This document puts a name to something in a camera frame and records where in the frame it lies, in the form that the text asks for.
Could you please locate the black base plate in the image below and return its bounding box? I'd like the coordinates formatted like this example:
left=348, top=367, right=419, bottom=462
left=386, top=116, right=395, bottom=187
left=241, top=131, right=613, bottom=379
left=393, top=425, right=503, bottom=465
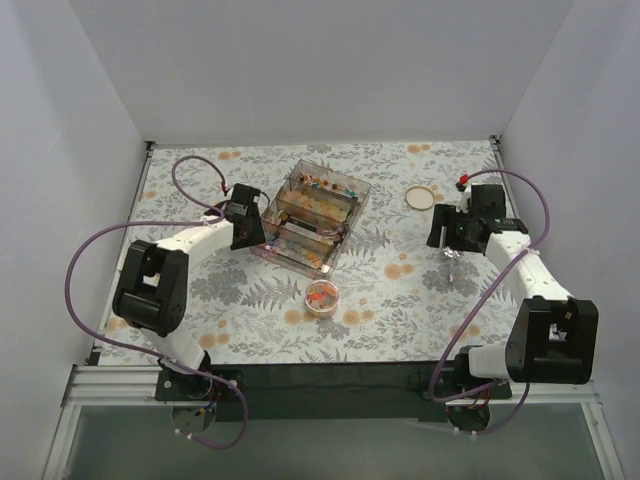
left=154, top=356, right=244, bottom=401
left=434, top=368, right=512, bottom=431

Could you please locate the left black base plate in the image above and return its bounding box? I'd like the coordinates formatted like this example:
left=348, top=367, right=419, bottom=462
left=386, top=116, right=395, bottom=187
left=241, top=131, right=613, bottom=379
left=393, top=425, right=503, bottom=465
left=154, top=356, right=244, bottom=401

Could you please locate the clear compartment candy box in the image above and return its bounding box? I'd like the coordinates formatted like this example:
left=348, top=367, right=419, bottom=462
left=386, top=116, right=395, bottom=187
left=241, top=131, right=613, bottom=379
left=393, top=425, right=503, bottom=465
left=250, top=160, right=371, bottom=279

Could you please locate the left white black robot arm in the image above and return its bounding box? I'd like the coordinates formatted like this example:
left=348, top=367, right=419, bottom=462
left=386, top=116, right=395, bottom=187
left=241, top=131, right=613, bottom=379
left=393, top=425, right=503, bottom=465
left=112, top=184, right=265, bottom=400

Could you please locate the floral patterned table mat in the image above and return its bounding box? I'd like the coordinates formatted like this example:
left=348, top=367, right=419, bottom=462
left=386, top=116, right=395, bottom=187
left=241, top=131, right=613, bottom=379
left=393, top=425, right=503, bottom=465
left=127, top=141, right=519, bottom=363

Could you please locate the aluminium frame rail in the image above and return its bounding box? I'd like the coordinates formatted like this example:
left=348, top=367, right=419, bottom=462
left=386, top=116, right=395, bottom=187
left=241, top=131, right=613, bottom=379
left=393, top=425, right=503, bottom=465
left=43, top=366, right=625, bottom=479

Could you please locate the silver metal scoop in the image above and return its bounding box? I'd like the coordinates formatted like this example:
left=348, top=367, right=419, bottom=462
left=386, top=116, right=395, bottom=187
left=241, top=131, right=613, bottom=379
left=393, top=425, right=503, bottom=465
left=440, top=226, right=461, bottom=284

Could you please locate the round wooden jar lid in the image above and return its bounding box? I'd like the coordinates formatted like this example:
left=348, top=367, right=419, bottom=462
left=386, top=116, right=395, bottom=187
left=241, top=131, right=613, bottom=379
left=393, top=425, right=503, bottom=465
left=405, top=185, right=436, bottom=211

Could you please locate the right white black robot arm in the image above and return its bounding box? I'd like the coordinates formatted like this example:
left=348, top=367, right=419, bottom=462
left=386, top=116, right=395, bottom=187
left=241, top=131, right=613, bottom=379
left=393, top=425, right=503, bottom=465
left=427, top=181, right=599, bottom=403

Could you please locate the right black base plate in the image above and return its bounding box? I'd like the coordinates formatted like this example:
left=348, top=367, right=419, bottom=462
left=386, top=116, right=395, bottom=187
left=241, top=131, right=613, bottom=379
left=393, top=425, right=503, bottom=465
left=434, top=368, right=512, bottom=431

